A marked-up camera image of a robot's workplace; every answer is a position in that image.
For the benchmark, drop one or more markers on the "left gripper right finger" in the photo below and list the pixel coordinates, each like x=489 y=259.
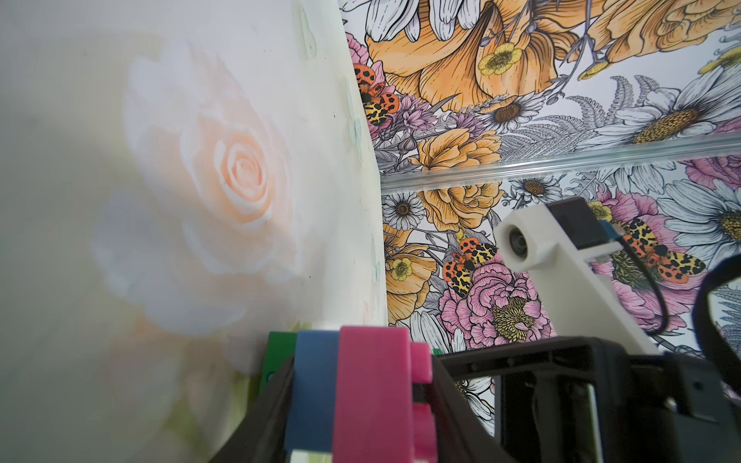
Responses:
x=460 y=437

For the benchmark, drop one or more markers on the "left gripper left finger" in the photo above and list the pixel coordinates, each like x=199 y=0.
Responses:
x=260 y=436

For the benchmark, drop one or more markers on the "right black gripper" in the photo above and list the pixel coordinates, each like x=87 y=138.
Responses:
x=577 y=399

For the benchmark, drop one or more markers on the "light blue long lego brick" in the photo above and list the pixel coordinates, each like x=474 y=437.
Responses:
x=310 y=422

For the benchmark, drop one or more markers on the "pink lego brick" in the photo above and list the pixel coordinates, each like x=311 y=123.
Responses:
x=376 y=418

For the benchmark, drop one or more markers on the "green lego brick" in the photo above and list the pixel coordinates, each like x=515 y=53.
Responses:
x=280 y=347

